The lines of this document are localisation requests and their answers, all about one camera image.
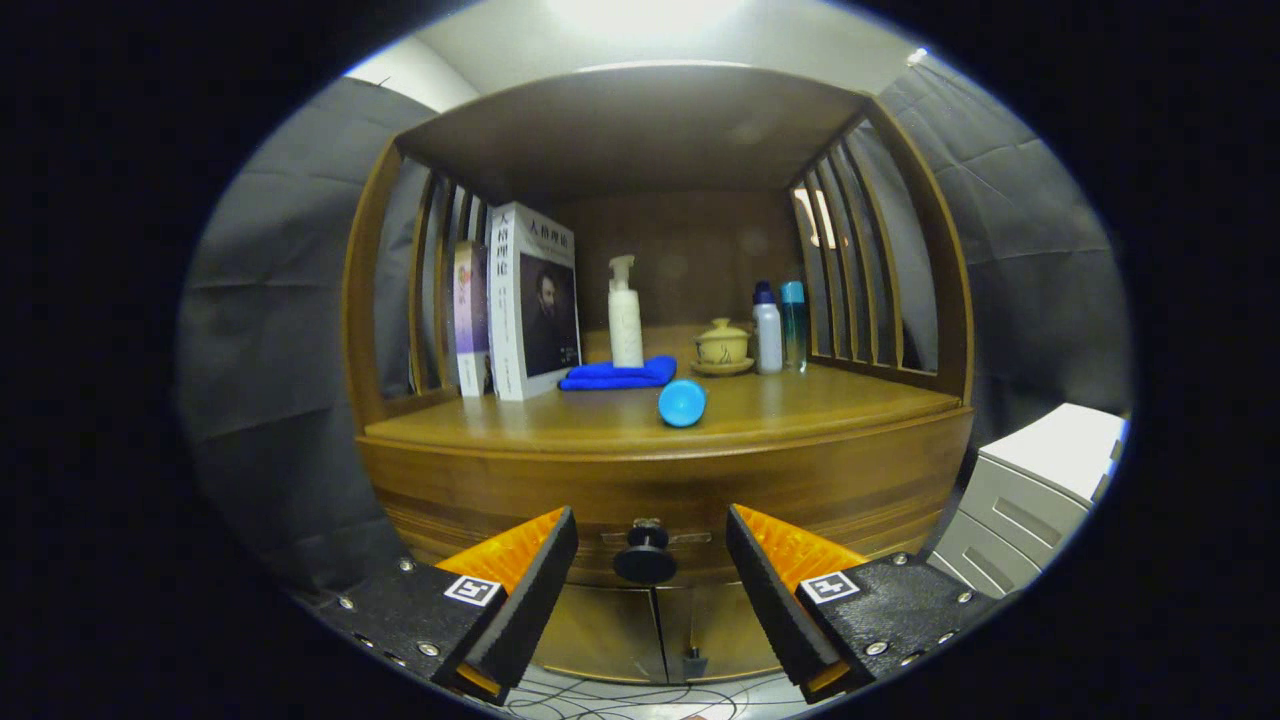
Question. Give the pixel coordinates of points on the white pump bottle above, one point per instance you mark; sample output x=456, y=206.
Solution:
x=626, y=330

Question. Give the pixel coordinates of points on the white bottle with blue cap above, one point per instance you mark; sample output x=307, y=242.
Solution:
x=768, y=335

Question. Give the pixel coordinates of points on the white blue tube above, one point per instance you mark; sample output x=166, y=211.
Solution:
x=682, y=404

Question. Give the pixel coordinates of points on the white book with portrait cover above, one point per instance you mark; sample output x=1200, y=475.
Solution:
x=530, y=300

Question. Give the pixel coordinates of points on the wooden cabinet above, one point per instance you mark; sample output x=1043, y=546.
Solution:
x=640, y=130

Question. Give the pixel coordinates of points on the teal bottle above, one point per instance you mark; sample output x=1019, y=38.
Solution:
x=794, y=325

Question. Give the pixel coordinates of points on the wooden countertop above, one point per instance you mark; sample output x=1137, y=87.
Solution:
x=800, y=410

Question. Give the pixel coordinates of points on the white drawer unit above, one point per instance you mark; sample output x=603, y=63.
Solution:
x=1060, y=440

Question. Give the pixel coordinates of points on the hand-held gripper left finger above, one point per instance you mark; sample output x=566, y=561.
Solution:
x=530, y=610

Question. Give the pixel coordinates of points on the wooden cabinet door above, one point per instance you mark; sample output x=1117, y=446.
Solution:
x=600, y=630
x=720, y=625

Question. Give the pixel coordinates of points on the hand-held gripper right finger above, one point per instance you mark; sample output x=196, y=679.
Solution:
x=770, y=600

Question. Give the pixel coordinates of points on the yellow lidded teacup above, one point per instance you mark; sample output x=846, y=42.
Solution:
x=722, y=345

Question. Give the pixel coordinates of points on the wooden drawer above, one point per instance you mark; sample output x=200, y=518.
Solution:
x=650, y=480

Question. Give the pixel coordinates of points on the black drawer knob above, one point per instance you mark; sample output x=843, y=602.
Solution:
x=645, y=563

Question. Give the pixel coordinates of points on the blue folded cloth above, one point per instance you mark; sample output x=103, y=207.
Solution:
x=615, y=375

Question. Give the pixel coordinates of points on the purple book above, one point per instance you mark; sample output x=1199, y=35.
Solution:
x=472, y=320

